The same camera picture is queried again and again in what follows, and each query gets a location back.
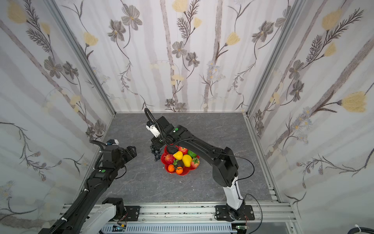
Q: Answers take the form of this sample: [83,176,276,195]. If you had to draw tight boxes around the black avocado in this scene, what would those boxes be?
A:
[166,146,179,155]

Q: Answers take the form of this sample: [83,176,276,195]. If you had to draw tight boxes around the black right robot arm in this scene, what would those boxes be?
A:
[146,110,254,222]

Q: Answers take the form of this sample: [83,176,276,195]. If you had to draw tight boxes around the black grape bunch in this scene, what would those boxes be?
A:
[150,143,161,161]

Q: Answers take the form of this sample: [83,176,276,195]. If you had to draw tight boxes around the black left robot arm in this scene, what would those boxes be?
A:
[39,144,137,234]

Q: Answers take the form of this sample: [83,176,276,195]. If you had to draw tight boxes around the red apple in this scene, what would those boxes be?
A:
[179,147,189,155]

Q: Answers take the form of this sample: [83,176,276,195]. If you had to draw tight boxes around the red strawberry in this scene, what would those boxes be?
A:
[190,158,200,169]

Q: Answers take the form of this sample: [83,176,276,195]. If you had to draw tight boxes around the dark red wrinkled fruit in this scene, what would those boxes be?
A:
[165,154,176,165]

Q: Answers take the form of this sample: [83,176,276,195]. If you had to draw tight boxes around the orange tangerine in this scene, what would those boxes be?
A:
[168,164,175,173]
[175,166,184,175]

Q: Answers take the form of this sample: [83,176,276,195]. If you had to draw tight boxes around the dark brown avocado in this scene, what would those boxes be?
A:
[173,160,184,168]

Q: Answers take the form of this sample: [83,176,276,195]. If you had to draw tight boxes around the green lime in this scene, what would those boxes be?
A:
[188,150,197,158]

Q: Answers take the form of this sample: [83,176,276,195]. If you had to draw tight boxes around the red flower-shaped plate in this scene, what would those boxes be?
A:
[161,146,200,176]

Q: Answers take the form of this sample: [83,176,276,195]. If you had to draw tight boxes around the yellow lemon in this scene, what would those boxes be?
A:
[173,151,184,160]
[182,154,192,168]

